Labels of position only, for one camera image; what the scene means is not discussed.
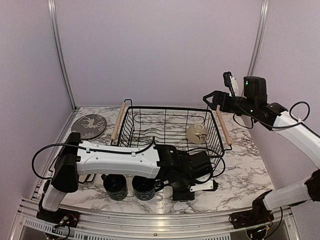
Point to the left aluminium frame post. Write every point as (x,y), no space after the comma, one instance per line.
(59,52)

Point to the aluminium frame post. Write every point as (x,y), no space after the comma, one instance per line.
(59,52)
(259,38)

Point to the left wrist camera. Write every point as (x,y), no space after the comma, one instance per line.
(209,186)

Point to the dark blue mug front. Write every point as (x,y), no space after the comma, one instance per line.
(144,188)

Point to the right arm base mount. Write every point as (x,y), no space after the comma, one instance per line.
(250,222)

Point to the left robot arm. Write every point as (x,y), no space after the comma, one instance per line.
(184,172)

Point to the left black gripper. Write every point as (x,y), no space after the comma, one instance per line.
(181,197)

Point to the grey reindeer round plate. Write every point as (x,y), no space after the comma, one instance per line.
(90,126)

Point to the white square plate black rim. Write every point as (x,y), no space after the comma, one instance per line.
(87,178)

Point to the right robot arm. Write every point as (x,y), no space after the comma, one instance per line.
(277,118)

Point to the black wire dish rack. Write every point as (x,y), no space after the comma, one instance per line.
(136,126)

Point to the beige ceramic bowl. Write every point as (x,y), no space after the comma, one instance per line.
(196,133)

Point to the dark blue mug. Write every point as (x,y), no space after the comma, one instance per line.
(144,188)
(115,186)

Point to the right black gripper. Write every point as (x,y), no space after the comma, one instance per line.
(218,94)

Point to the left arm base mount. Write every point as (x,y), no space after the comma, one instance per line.
(62,220)

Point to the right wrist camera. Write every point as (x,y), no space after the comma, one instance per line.
(231,83)

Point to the right aluminium frame post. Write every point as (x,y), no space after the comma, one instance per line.
(259,38)

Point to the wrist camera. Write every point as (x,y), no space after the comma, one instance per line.
(231,83)
(209,186)

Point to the front aluminium rail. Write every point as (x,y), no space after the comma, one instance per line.
(109,225)

